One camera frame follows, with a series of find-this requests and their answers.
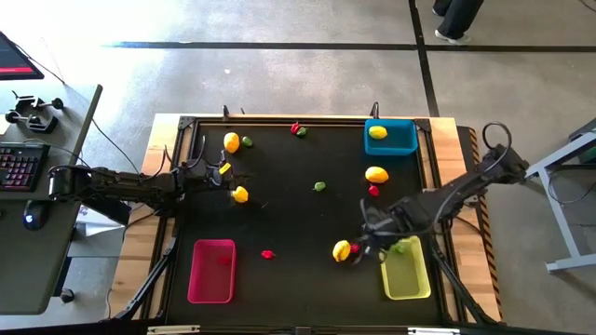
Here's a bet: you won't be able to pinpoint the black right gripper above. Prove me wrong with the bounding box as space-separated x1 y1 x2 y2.
354 197 425 267

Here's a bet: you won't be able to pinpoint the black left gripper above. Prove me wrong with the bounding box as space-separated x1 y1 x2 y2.
176 161 255 201

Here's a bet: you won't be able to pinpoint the orange-coloured lemon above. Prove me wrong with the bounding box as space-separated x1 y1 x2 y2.
223 131 241 154

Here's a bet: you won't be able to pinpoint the yellow-green plastic basket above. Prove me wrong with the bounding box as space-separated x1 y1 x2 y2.
379 234 433 302

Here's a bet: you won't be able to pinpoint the black rig strut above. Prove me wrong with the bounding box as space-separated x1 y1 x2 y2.
430 241 497 326
114 236 179 322

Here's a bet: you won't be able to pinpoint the silver metal plate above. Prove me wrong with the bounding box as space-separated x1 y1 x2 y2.
407 327 462 335
147 325 202 335

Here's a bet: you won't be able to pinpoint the pink plastic basket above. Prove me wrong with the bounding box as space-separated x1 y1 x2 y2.
186 238 237 305

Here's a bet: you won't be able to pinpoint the blue plastic basket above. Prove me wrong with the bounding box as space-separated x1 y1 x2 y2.
363 118 420 157

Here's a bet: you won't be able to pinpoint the yellow black hazard tape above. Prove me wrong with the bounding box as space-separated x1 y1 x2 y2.
467 126 506 322

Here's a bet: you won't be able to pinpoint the black diagonal beam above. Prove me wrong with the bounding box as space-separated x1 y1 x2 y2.
76 197 132 228

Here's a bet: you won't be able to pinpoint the white papers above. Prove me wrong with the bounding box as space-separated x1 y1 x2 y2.
74 204 123 239

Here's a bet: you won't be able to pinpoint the grey metal stand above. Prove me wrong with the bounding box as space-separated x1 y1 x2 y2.
521 118 596 275

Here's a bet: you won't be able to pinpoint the grey desk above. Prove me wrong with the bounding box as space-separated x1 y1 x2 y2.
0 83 104 316

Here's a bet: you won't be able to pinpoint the black computer mouse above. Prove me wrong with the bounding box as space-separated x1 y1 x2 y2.
22 199 50 232

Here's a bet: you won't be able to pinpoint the black desk clamp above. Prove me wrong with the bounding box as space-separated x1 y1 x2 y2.
11 90 65 113
4 110 60 135

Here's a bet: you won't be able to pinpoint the backlit black keyboard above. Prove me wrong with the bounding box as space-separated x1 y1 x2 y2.
0 142 51 194

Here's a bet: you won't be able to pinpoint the person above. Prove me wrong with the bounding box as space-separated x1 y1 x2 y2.
431 0 485 47

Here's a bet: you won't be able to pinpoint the desk monitor with red bar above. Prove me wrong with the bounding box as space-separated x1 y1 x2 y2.
0 30 46 82

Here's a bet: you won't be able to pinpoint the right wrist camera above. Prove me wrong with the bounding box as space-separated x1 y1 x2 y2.
365 207 395 234

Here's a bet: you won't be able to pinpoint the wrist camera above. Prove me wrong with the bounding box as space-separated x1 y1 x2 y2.
365 207 395 234
184 157 211 181

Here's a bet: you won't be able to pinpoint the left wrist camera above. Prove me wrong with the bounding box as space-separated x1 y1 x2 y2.
184 157 211 181

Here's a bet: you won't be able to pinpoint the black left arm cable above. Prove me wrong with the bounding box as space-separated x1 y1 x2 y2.
185 134 207 171

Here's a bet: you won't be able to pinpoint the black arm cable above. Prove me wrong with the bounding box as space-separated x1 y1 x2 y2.
481 121 514 162
185 134 207 171

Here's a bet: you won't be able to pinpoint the black aluminium table frame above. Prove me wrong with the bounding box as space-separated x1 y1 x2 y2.
163 114 451 327

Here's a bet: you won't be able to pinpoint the thin black floor cable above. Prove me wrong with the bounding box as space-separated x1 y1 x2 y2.
89 118 142 176

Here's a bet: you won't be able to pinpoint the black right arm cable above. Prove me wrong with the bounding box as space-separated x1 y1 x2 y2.
481 121 514 162

